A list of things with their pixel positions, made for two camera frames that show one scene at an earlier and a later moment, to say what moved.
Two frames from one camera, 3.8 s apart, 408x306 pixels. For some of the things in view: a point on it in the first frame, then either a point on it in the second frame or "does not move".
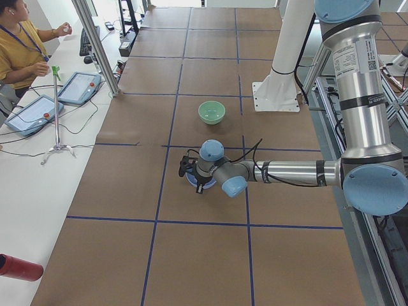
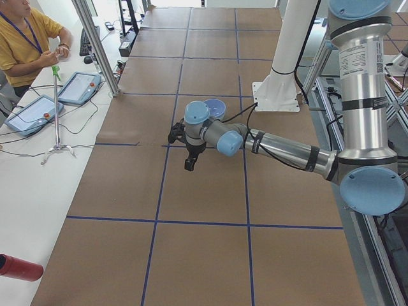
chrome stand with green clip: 58,146 does not move
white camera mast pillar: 277,92 does not move
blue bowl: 191,179 → 217,108
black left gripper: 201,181 → 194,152
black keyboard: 85,48 does not move
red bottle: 14,267 does not move
